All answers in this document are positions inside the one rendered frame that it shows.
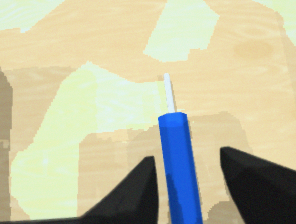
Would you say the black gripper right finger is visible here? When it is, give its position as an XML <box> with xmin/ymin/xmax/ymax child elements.
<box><xmin>220</xmin><ymin>146</ymin><xmax>296</xmax><ymax>224</ymax></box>

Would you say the blue stylus with white tip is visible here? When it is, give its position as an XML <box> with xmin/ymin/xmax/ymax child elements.
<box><xmin>158</xmin><ymin>73</ymin><xmax>203</xmax><ymax>224</ymax></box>

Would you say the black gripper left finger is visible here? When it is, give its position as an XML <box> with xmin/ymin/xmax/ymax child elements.
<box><xmin>0</xmin><ymin>156</ymin><xmax>159</xmax><ymax>224</ymax></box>

